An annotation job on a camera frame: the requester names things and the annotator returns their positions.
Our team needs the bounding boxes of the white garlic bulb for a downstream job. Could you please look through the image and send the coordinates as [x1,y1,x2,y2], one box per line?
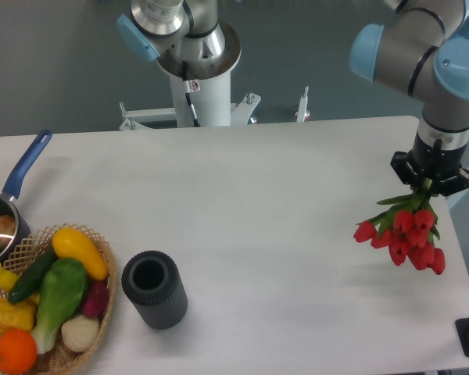
[61,315,99,352]

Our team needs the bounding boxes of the orange fruit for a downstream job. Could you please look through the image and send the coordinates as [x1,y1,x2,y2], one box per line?
[0,329,38,374]

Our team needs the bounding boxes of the red tulip bouquet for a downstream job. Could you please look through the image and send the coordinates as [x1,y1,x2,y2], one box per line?
[353,180,446,275]

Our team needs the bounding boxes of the green cucumber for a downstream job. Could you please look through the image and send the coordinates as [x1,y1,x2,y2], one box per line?
[7,246,58,304]

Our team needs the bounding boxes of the blue handled saucepan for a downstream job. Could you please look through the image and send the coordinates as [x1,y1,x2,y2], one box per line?
[0,130,52,263]

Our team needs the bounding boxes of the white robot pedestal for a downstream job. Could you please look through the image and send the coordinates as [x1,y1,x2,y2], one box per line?
[118,20,313,132]

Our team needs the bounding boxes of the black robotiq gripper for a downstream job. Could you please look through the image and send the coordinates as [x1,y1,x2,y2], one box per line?
[390,134,469,197]

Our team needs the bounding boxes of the woven wicker basket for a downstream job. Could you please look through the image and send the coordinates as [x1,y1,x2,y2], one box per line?
[0,223,116,374]

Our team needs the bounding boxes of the brown bread roll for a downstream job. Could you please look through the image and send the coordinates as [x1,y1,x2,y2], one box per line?
[0,215,16,249]

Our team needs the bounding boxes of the green lettuce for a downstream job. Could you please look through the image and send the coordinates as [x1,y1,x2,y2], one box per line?
[31,258,88,355]

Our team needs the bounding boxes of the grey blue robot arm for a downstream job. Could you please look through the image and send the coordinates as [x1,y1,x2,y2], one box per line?
[116,1,469,196]

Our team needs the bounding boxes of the small yellow pepper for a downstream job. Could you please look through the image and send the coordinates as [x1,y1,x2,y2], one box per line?
[0,263,20,293]

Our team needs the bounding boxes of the black pedestal cable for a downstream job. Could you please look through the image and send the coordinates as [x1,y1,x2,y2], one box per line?
[181,61,202,128]

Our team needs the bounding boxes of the yellow squash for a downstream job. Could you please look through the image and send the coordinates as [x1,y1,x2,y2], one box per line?
[52,227,109,281]

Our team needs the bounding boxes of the dark grey ribbed vase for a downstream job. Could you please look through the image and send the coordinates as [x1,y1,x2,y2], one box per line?
[121,250,188,330]

